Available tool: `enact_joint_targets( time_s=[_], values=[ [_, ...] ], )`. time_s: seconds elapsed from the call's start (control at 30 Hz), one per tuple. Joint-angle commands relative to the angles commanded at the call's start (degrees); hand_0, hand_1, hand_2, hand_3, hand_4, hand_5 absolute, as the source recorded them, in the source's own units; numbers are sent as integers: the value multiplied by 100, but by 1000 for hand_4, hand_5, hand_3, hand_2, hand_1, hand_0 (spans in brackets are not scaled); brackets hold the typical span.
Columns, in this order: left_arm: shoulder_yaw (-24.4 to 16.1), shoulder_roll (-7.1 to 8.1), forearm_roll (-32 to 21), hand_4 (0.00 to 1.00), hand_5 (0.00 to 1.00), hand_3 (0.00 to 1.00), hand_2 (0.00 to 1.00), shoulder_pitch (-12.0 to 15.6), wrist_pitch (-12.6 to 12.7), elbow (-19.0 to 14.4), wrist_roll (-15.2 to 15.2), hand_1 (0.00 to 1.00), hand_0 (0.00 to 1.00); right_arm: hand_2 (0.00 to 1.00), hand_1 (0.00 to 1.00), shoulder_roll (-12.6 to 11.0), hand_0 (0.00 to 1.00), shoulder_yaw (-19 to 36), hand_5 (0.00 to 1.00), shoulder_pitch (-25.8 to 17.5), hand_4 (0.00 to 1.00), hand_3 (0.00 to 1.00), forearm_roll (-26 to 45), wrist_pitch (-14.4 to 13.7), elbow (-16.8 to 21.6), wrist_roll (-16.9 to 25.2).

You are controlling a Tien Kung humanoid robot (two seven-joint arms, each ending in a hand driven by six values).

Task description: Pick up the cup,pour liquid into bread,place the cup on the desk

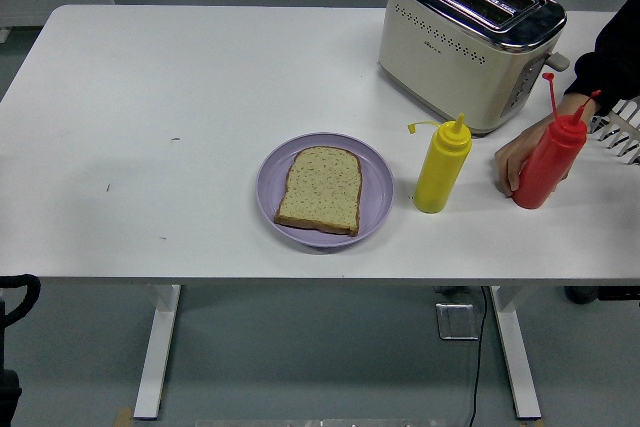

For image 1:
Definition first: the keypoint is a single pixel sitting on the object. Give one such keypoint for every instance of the person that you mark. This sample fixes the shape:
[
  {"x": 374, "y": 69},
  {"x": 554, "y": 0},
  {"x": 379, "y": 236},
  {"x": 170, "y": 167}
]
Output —
[{"x": 581, "y": 295}]

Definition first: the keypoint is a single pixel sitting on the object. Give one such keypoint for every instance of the slice of bread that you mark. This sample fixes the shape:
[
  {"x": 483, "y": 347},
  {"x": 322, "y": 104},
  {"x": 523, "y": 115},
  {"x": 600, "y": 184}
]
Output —
[{"x": 320, "y": 187}]

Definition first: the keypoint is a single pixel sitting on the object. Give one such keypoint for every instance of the person's hand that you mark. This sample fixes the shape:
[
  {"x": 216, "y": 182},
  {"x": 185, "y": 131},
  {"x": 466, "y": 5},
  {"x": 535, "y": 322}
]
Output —
[{"x": 515, "y": 152}]

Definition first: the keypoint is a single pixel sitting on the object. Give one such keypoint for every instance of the white table leg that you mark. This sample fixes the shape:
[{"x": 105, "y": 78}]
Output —
[
  {"x": 515, "y": 347},
  {"x": 155, "y": 347}
]

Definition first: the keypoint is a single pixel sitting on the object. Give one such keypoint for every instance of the cream and chrome toaster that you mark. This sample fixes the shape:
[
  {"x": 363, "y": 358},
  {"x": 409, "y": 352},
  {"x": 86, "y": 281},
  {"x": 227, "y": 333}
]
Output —
[{"x": 450, "y": 62}]

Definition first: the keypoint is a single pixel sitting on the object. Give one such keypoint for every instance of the metal floor plate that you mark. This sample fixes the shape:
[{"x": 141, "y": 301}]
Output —
[{"x": 455, "y": 322}]

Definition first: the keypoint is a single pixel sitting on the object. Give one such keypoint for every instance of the black table control panel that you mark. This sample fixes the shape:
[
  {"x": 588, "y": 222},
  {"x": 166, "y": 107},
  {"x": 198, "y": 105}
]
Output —
[{"x": 620, "y": 293}]

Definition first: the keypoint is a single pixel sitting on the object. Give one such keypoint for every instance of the red squeeze bottle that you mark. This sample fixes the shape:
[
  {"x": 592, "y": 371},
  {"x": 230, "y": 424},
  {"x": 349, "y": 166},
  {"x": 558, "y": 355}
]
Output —
[{"x": 545, "y": 167}]

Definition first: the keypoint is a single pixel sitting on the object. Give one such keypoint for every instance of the purple plate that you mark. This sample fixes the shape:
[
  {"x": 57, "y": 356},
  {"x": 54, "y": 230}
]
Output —
[{"x": 270, "y": 187}]

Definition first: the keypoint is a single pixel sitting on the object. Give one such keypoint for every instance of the silver metal rack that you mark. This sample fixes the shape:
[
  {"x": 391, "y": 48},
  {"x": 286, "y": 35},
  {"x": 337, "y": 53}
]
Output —
[{"x": 630, "y": 109}]

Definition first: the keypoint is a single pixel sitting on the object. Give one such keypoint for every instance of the yellow squeeze bottle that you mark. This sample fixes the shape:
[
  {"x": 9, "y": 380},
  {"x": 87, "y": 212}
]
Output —
[{"x": 440, "y": 167}]

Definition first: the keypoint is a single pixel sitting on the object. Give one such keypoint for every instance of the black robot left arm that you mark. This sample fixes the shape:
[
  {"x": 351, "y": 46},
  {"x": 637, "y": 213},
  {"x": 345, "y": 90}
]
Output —
[{"x": 7, "y": 397}]

